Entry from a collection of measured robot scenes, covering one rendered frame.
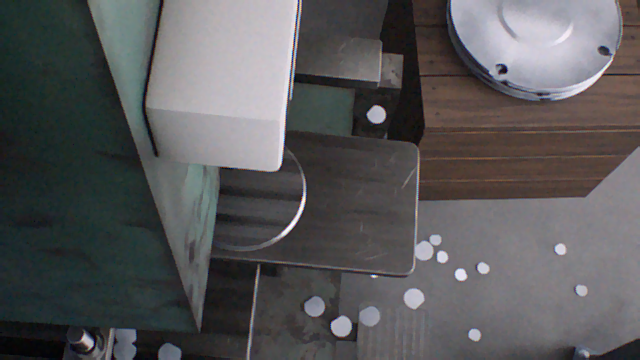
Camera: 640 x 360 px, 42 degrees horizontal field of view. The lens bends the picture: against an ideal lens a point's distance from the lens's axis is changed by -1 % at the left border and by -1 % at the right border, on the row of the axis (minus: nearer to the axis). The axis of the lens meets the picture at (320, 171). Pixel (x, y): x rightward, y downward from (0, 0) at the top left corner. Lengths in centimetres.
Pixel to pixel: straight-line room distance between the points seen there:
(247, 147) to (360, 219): 57
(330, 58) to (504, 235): 76
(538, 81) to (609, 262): 50
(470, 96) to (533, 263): 44
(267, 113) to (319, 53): 81
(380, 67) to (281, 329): 36
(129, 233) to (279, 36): 11
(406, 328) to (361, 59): 55
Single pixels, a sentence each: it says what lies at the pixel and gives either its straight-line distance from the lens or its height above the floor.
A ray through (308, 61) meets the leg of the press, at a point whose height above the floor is 64.
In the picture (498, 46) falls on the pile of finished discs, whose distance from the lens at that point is 140.
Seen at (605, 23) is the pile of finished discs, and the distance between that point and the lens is 149.
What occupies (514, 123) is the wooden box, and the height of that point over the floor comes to 35.
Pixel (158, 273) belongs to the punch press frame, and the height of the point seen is 119.
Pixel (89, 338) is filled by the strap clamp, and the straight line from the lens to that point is 78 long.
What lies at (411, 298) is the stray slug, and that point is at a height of 65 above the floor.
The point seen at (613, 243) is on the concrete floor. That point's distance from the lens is 176.
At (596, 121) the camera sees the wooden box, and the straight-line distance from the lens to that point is 143.
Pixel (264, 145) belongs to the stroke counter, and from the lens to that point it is 25.
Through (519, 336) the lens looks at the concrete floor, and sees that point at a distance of 165.
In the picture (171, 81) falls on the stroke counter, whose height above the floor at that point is 134.
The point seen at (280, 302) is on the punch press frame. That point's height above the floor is 64.
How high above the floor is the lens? 155
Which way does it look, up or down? 68 degrees down
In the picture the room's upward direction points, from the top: 11 degrees clockwise
